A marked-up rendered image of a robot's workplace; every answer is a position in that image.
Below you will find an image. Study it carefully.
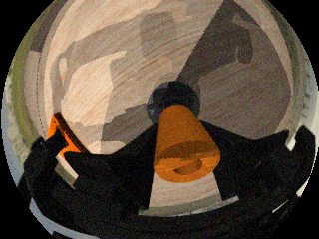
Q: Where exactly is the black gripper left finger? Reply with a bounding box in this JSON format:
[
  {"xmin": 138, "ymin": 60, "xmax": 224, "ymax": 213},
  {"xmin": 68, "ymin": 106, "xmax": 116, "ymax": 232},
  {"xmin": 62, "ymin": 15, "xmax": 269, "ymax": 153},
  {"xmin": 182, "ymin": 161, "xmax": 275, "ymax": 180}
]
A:
[{"xmin": 63, "ymin": 123, "xmax": 159, "ymax": 210}]

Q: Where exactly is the dark grey round pedestal with shaft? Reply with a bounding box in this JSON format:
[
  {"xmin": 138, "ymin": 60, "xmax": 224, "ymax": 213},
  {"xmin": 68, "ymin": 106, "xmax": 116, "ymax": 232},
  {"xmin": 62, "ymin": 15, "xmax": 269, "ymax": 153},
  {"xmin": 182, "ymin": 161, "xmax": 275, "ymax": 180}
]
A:
[{"xmin": 147, "ymin": 81, "xmax": 199, "ymax": 123}]

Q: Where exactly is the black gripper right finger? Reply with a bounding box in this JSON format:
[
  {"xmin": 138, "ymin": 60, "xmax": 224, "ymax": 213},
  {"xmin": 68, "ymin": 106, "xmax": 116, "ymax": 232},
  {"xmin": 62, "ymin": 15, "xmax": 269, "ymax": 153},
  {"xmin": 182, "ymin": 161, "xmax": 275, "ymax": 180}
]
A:
[{"xmin": 199, "ymin": 119, "xmax": 290, "ymax": 202}]

